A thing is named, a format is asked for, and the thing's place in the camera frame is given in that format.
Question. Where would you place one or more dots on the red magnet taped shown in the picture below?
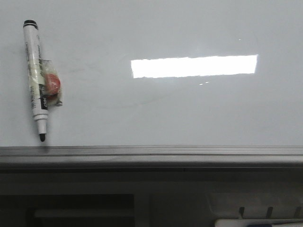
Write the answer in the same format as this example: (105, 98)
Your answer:
(53, 88)

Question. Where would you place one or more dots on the white black whiteboard marker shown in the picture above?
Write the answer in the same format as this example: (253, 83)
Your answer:
(39, 103)

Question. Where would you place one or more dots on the white whiteboard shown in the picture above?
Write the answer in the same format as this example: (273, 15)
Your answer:
(158, 72)

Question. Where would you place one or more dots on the grey aluminium whiteboard tray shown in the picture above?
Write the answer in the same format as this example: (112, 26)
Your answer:
(148, 157)

